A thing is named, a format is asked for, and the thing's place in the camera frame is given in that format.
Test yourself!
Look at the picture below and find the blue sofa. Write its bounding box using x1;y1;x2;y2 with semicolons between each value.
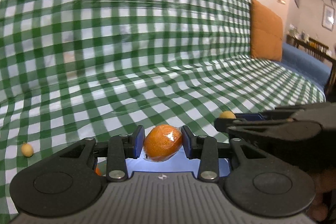
278;43;331;89

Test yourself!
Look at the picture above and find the person's right hand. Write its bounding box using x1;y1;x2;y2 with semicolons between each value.
307;170;335;221

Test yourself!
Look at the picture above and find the orange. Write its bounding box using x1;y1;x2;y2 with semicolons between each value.
143;124;183;162

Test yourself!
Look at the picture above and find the light blue plate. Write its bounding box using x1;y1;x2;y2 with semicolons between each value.
97;153;230;177

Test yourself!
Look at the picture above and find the small orange tangerine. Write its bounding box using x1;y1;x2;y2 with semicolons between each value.
95;167;102;176

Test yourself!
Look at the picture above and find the framed wall picture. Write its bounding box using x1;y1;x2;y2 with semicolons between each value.
322;5;335;31

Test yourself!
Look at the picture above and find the yellow longan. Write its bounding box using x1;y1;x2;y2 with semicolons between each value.
21;143;34;157
219;110;236;119

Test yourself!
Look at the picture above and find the orange cushion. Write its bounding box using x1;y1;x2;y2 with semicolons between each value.
250;0;283;61

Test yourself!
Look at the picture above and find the green checkered tablecloth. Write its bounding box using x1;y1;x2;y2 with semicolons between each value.
1;0;325;223

